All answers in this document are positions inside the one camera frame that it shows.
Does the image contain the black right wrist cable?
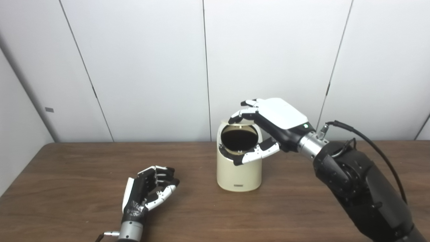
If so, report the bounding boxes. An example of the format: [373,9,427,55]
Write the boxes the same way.
[319,120,407,204]

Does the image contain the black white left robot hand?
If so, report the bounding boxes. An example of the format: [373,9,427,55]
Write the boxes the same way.
[122,165,180,223]

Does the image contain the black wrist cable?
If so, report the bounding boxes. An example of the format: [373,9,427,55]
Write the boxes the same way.
[95,231,120,242]
[319,120,407,204]

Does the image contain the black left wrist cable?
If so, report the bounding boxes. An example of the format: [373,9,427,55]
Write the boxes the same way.
[95,231,120,242]

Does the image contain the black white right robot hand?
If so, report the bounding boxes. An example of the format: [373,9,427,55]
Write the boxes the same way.
[228,98,316,166]

